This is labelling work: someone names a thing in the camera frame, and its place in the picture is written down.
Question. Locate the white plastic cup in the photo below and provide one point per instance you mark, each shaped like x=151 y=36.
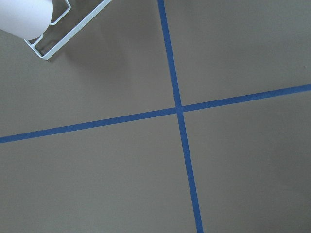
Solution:
x=27 y=19

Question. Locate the white wire cup rack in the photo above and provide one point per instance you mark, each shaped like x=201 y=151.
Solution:
x=68 y=18

